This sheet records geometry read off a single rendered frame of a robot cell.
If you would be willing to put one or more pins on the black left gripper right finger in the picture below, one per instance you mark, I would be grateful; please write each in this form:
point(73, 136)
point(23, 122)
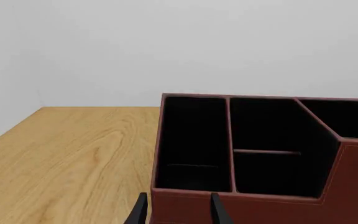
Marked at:
point(220, 213)

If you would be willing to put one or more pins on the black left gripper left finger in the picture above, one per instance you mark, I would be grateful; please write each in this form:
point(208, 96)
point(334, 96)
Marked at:
point(139, 213)

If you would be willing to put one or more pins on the red-brown desk caddy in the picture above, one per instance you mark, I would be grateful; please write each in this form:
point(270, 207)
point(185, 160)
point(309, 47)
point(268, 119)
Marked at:
point(346, 186)

